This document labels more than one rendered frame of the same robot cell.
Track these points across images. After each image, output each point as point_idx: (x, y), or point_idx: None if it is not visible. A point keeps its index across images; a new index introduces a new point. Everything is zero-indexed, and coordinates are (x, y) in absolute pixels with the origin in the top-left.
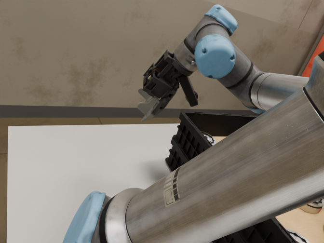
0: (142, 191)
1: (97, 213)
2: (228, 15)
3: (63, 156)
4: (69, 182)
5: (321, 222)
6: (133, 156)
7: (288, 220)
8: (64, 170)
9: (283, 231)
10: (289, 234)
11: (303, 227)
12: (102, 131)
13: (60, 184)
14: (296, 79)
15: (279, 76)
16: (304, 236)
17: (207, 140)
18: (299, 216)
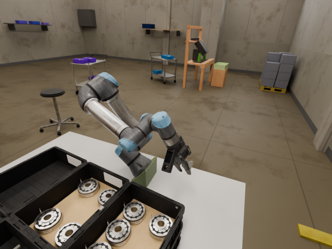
0: (137, 121)
1: None
2: (156, 113)
3: (210, 190)
4: (191, 184)
5: (61, 226)
6: (195, 222)
7: (86, 209)
8: (200, 186)
9: (99, 166)
10: (97, 166)
11: (77, 211)
12: (232, 223)
13: (191, 181)
14: (116, 116)
15: (122, 121)
16: (78, 205)
17: (148, 189)
18: (77, 218)
